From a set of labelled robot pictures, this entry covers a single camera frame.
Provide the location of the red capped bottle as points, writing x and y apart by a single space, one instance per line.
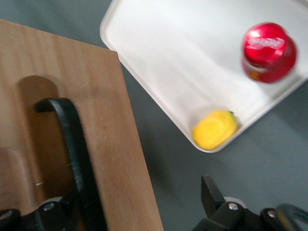
267 50

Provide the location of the beige plastic tray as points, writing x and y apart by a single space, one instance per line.
183 60

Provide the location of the yellow lemon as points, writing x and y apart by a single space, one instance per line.
214 130

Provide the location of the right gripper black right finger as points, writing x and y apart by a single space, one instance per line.
216 204

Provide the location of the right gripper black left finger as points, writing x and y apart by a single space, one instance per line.
45 216

